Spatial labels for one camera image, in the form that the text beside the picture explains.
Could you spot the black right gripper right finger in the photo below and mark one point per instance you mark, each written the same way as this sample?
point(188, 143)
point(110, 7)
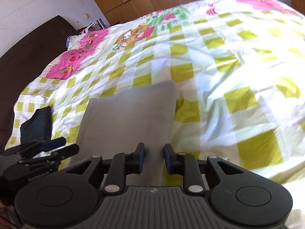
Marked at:
point(185, 165)

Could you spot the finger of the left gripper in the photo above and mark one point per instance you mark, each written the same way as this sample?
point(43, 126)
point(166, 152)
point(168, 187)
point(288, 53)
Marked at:
point(51, 161)
point(31, 149)

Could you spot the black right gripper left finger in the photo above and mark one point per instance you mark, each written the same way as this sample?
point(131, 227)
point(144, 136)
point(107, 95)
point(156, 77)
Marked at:
point(122, 165)

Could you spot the grey pants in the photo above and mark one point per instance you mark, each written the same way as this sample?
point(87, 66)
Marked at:
point(117, 123)

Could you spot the black folded cloth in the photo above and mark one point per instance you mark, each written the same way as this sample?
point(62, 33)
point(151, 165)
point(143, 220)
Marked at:
point(38, 128)

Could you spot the dark wooden headboard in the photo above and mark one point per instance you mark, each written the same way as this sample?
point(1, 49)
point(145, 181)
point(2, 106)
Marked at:
point(26, 60)

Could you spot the checkered cartoon bed sheet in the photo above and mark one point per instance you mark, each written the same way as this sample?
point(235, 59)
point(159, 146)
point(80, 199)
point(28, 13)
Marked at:
point(239, 70)

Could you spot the metal cup on nightstand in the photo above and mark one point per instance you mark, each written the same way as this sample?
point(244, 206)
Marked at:
point(100, 23)

